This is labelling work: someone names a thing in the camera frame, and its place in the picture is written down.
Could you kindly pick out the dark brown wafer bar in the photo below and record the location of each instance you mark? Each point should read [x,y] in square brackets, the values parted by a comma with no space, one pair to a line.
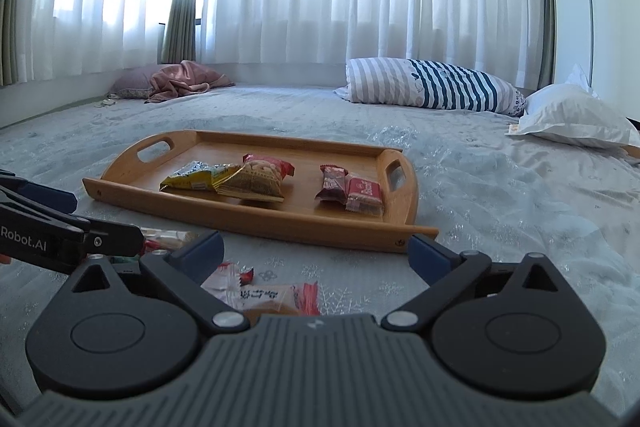
[331,184]

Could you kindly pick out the red cracker packet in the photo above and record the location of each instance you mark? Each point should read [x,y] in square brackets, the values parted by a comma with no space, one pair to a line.
[167,239]

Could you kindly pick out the pink cloth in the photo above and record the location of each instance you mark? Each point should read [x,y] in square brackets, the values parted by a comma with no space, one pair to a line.
[185,82]

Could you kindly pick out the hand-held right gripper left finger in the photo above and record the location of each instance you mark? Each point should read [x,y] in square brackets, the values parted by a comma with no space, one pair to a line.
[200,254]

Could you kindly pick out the clear brown pastry packet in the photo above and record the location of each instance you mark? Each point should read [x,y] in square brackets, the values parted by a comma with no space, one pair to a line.
[280,299]

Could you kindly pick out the white pillow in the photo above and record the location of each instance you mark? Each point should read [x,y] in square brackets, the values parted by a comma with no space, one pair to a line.
[570,117]

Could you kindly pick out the yellow green snack packet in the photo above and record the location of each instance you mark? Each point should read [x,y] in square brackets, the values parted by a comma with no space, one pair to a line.
[225,177]
[187,179]

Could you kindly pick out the blue striped pillow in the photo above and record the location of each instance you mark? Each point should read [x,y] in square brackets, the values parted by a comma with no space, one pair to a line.
[425,84]

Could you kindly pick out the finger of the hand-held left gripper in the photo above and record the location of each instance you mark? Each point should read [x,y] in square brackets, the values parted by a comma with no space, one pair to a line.
[47,197]
[112,239]

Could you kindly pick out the purple pillow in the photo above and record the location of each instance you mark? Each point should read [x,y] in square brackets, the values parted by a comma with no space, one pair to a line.
[130,84]

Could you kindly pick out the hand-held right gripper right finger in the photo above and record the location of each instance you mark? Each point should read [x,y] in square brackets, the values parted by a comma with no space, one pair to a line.
[432,259]

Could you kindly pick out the wooden tray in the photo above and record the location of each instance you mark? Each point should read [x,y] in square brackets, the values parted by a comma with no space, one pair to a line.
[300,157]

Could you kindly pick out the red wafer packet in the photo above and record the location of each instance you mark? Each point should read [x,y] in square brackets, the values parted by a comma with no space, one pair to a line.
[364,194]

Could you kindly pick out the red gold peanut packet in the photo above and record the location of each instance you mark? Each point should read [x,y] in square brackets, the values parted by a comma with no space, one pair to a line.
[260,179]

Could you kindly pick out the small pale object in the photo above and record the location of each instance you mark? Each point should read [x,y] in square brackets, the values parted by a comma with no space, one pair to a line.
[107,101]

